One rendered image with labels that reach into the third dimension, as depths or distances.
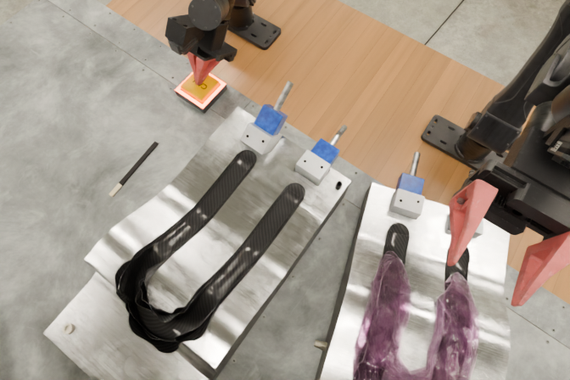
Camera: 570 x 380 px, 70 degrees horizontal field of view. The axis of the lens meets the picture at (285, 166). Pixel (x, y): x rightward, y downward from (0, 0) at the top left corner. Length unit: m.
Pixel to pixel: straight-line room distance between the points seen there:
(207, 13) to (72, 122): 0.40
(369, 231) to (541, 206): 0.39
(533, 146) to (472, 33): 1.89
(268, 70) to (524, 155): 0.65
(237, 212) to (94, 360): 0.32
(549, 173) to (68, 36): 1.00
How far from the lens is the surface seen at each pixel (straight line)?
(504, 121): 0.80
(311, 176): 0.71
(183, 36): 0.76
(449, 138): 0.93
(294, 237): 0.71
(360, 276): 0.70
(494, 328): 0.76
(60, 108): 1.01
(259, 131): 0.72
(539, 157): 0.44
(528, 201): 0.42
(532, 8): 2.57
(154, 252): 0.69
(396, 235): 0.77
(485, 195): 0.41
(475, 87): 1.04
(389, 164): 0.88
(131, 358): 0.74
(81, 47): 1.09
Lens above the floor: 1.57
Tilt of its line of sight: 67 degrees down
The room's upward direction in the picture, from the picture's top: 3 degrees clockwise
